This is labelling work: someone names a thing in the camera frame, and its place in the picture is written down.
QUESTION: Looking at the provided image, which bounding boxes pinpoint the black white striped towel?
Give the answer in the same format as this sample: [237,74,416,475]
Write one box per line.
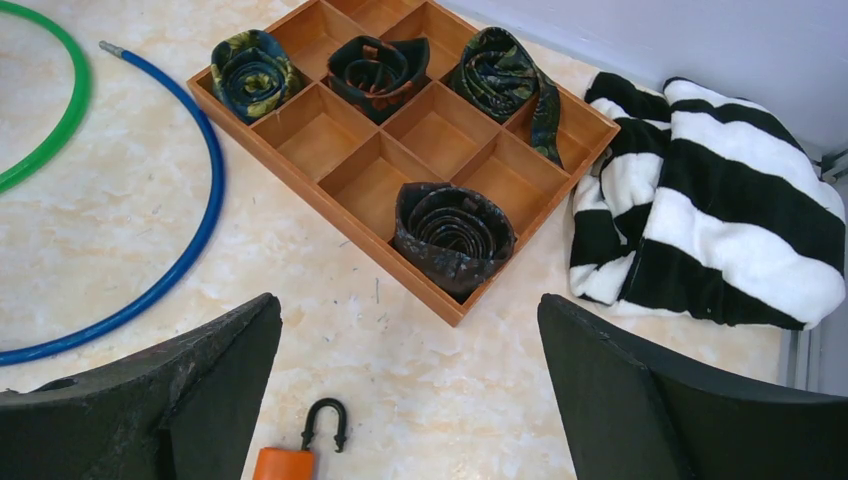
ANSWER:
[569,72,846,330]

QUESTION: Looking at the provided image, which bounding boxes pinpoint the green cable lock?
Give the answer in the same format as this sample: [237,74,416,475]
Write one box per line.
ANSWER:
[1,1,93,193]

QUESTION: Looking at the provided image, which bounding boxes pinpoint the orange padlock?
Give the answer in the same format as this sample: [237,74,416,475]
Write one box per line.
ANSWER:
[252,397,348,480]

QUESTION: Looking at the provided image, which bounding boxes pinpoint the rolled dark tie, front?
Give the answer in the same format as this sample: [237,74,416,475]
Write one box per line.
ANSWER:
[392,182,517,304]

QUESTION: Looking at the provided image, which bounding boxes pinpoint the blue cable lock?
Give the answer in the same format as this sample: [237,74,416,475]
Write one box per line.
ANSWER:
[0,40,227,368]

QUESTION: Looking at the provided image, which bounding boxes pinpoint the rolled dark tie, middle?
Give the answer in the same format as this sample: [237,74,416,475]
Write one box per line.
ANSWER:
[327,35,430,125]

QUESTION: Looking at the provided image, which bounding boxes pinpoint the rolled floral tie, left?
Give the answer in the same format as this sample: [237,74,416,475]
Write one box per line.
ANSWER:
[210,29,306,125]

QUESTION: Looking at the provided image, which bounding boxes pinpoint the wooden compartment tray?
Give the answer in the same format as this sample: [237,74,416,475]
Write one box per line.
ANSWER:
[188,1,619,325]

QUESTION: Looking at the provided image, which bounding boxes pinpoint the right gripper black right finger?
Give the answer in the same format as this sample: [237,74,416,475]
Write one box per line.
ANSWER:
[537,294,847,479]

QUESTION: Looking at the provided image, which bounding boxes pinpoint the rolled green tie, unrolling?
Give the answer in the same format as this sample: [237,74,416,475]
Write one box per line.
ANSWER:
[448,27,563,167]

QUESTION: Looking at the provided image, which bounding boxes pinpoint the rolled dark tie,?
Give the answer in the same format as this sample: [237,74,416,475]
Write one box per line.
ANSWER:
[392,182,517,304]
[327,35,430,125]

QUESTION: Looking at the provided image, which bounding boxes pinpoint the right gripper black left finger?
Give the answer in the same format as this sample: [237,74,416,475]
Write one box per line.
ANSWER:
[1,293,282,479]

